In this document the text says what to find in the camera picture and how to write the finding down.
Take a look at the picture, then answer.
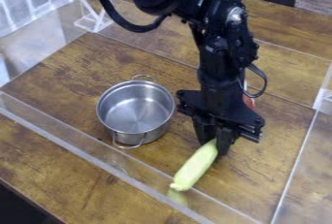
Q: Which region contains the small steel pot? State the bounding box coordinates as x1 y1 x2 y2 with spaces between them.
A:
96 75 175 149

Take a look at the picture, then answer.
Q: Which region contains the clear acrylic bracket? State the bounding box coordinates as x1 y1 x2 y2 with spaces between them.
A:
73 0 114 33

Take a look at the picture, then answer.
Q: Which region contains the red toy mushroom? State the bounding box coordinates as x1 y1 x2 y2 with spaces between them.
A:
242 95 256 109

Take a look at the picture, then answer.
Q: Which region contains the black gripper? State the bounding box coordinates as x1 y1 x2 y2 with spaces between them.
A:
177 90 265 156

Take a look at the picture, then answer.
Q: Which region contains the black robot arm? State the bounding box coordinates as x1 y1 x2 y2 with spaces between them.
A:
132 0 265 155

